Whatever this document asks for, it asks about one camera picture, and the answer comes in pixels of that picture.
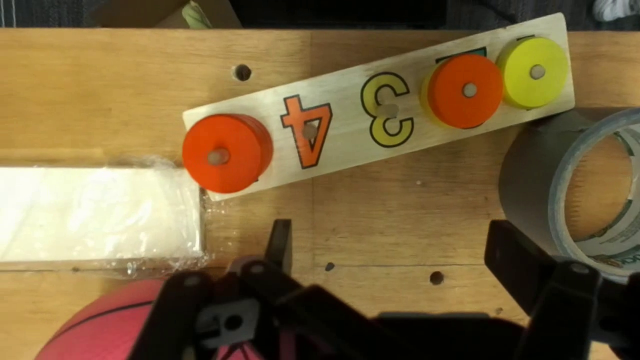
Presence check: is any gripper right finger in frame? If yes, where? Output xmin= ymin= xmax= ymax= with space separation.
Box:
xmin=483 ymin=219 xmax=640 ymax=360

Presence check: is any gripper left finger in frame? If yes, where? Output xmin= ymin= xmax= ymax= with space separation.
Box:
xmin=129 ymin=219 xmax=382 ymax=360

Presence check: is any red ball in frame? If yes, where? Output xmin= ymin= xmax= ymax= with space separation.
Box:
xmin=34 ymin=277 xmax=313 ymax=360

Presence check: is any stack of orange rings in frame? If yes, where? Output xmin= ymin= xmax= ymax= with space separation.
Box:
xmin=182 ymin=113 xmax=274 ymax=195

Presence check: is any wooden number peg board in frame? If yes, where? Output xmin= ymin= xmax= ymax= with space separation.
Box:
xmin=182 ymin=12 xmax=576 ymax=202

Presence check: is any white packet in clear wrap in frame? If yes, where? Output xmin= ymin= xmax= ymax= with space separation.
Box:
xmin=0 ymin=155 xmax=212 ymax=277

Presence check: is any cardboard box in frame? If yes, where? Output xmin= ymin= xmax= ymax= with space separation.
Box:
xmin=90 ymin=0 xmax=244 ymax=30

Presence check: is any roll of grey duct tape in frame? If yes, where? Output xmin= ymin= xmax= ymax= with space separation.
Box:
xmin=498 ymin=107 xmax=640 ymax=284

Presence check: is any yellow ring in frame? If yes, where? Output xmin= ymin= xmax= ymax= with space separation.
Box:
xmin=496 ymin=36 xmax=570 ymax=110

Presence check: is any orange ring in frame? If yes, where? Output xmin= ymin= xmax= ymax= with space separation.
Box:
xmin=426 ymin=53 xmax=504 ymax=130

